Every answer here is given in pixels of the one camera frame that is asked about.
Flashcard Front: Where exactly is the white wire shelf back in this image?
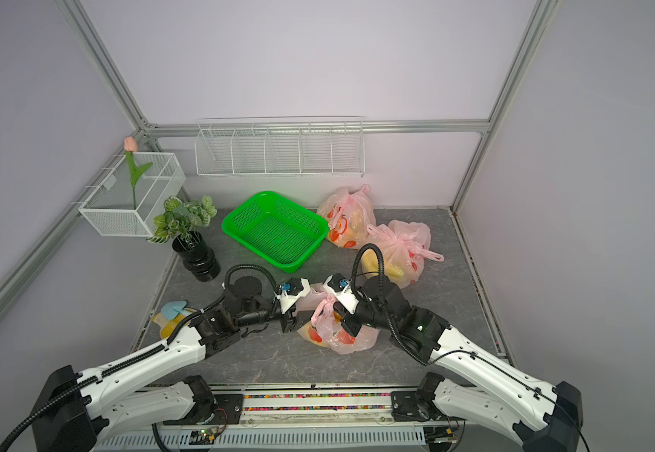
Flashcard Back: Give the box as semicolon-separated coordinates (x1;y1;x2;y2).
195;116;365;177

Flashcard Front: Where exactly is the pink artificial tulip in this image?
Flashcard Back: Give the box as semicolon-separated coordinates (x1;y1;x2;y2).
123;137;153;210

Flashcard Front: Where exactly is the yellow white work glove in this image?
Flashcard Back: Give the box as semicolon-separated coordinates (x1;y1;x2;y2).
152;308;195;339

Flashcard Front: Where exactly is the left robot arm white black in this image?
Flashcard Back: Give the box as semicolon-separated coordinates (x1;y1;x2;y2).
0;278;310;451

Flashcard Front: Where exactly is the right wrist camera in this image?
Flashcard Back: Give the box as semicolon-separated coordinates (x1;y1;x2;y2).
324;273;359;315

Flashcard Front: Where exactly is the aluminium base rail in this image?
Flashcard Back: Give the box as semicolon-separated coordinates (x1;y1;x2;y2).
92;382;466;451

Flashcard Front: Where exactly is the printed pink plastic bag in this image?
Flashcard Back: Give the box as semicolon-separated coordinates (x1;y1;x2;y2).
317;185;376;249
366;220;444;288

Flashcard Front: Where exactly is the white wire basket left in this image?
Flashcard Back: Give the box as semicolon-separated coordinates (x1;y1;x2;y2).
79;152;185;238

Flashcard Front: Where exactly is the green plastic basket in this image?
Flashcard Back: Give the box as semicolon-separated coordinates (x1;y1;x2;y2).
222;191;329;273

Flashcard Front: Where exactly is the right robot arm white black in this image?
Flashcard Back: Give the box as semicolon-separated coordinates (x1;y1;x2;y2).
324;273;588;451

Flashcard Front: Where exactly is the green potted plant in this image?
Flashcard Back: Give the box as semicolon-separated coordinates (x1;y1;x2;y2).
148;195;217;249

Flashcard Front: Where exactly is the plain pink plastic bag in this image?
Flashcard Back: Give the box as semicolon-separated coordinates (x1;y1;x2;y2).
295;284;380;355

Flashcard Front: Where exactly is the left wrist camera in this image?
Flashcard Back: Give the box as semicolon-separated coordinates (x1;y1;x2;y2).
279;278;312;315

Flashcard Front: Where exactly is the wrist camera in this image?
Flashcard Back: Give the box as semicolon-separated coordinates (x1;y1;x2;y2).
324;273;359;315
279;278;312;315

